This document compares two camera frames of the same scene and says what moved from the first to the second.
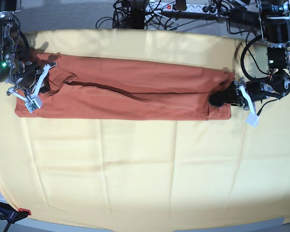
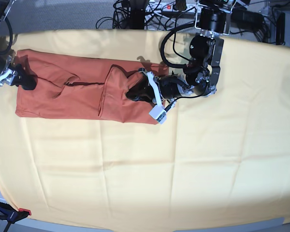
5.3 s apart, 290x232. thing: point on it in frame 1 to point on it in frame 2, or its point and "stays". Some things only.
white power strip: [191, 8] stays
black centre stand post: [137, 21] stays
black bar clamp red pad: [7, 212] stays
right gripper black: [233, 94] to [168, 87]
